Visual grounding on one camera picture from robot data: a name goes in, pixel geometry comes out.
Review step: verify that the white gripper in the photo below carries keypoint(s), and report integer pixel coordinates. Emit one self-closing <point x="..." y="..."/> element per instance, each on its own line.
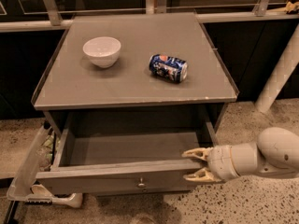
<point x="220" y="162"/>

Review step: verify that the grey top drawer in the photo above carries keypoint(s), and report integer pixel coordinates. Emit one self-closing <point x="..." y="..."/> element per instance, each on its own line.
<point x="114" y="150"/>

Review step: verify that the grey drawer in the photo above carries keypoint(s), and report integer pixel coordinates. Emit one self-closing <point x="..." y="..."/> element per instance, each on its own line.
<point x="114" y="150"/>
<point x="144" y="191"/>

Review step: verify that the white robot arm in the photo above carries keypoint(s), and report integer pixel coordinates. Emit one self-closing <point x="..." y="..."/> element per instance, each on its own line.
<point x="275" y="154"/>

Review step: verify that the grey bottom drawer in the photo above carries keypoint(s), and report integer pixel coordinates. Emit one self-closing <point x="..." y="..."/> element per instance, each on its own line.
<point x="144" y="191"/>

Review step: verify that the grey drawer cabinet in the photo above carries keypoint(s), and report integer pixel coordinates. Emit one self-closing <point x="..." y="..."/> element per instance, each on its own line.
<point x="72" y="84"/>

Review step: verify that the blue soda can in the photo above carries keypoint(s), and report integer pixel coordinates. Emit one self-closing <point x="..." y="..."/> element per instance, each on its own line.
<point x="168" y="67"/>

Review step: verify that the white ceramic bowl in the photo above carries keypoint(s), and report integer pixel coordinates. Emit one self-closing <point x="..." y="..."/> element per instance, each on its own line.
<point x="102" y="51"/>

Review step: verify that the green snack bag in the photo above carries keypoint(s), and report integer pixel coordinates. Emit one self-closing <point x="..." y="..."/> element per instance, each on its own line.
<point x="45" y="154"/>

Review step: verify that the clear plastic bin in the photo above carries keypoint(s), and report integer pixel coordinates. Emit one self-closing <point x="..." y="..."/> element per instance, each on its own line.
<point x="25" y="178"/>

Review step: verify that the white paper cup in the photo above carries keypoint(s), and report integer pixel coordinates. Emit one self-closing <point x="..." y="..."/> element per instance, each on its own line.
<point x="40" y="191"/>

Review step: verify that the white diagonal post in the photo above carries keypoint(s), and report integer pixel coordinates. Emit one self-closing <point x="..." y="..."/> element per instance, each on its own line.
<point x="287" y="63"/>

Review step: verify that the yellow object on rail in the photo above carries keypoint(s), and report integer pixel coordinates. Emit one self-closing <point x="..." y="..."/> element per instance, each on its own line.
<point x="291" y="7"/>

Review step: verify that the metal railing frame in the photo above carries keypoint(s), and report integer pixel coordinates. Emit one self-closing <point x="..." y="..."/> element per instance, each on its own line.
<point x="34" y="15"/>

